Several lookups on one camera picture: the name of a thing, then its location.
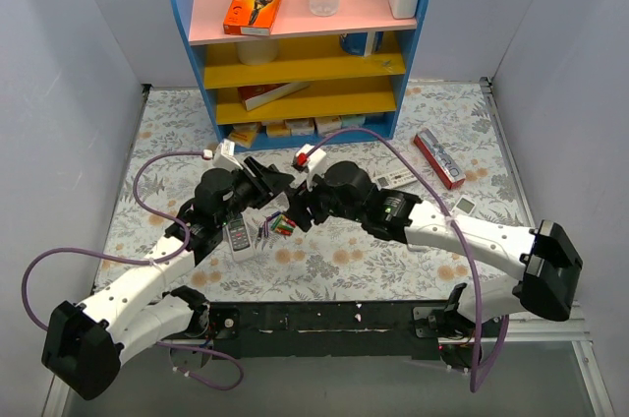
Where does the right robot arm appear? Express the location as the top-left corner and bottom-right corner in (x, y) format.
(286, 161), (583, 336)

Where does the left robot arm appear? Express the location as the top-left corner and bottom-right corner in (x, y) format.
(41, 156), (294, 400)

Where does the pile of coloured batteries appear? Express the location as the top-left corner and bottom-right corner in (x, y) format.
(257, 211), (297, 239)

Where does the grey white remote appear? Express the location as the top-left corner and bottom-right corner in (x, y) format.
(225, 214), (255, 263)

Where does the white air conditioner remote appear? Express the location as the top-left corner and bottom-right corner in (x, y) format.
(374, 167), (418, 189)

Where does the white remote battery cover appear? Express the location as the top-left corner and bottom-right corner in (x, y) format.
(453, 196), (476, 215)

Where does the yellow soap box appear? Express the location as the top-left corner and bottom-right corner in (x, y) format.
(228, 129), (258, 149)

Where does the white orange small box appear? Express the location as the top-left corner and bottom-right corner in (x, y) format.
(285, 118), (315, 137)

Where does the red white book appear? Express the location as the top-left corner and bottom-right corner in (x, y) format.
(237, 82), (310, 111)

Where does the pale green small box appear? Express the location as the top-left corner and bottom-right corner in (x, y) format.
(341, 114), (366, 129)

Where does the blue wooden shelf unit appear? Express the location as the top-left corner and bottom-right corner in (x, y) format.
(170, 0), (429, 140)

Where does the red toothpaste box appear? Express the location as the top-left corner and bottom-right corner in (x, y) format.
(414, 128), (466, 190)

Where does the floral table mat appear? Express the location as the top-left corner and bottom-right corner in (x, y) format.
(94, 82), (533, 301)

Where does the blue white tin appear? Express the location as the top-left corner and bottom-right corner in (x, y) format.
(339, 31), (384, 57)

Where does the orange razor box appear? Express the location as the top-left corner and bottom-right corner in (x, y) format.
(223, 0), (282, 36)

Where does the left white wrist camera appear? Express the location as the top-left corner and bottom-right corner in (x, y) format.
(201, 139), (243, 172)

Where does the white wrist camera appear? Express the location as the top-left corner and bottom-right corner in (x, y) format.
(201, 139), (243, 172)
(292, 144), (327, 191)

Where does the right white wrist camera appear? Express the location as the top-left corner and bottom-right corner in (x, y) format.
(292, 144), (327, 191)

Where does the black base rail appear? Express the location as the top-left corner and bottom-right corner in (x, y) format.
(166, 299), (497, 364)

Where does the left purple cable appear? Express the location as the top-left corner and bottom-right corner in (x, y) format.
(21, 149), (246, 391)

